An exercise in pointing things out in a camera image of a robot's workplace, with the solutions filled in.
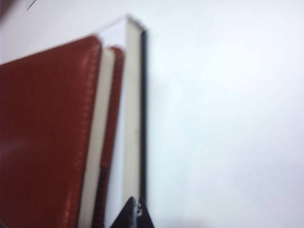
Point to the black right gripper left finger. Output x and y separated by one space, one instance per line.
127 216

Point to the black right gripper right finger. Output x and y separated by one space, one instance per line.
145 217

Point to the red leather-bound book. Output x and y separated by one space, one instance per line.
47 118

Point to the black hardcover book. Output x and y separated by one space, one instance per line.
133 95

